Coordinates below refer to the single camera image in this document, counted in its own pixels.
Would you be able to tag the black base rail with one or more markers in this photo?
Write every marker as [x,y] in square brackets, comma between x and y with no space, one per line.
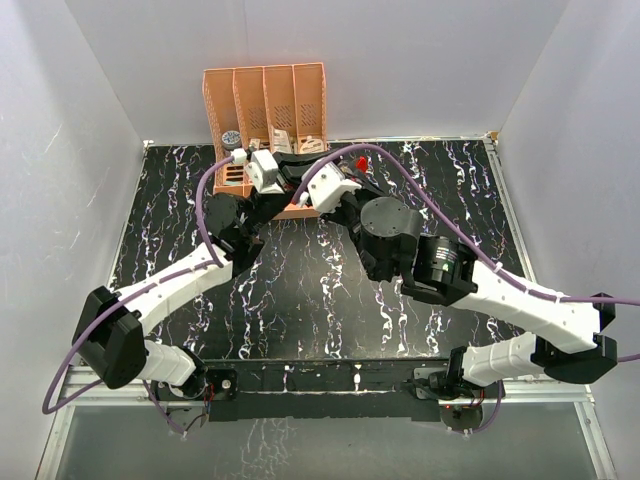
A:
[417,389]

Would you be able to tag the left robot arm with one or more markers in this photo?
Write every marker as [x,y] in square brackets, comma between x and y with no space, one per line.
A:
[234,199]

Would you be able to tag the grey round tin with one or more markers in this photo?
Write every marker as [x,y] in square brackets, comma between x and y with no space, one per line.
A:
[230,141]

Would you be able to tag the oval white blister pack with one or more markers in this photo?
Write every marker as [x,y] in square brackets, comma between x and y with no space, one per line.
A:
[310,145]

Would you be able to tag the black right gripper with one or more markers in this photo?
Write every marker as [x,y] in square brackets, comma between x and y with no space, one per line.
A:
[356,196]

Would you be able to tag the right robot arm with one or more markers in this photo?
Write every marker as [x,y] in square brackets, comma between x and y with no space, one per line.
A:
[560,339]

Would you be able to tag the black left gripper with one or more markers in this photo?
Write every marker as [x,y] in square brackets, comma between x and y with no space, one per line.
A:
[293,166]

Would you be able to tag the white product packet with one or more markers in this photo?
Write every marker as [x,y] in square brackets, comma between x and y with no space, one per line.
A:
[281,141]

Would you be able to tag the orange plastic desk organizer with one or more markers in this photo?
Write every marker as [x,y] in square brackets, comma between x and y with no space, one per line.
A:
[255,99]

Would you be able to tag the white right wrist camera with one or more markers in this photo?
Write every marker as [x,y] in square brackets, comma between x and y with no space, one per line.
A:
[325,189]

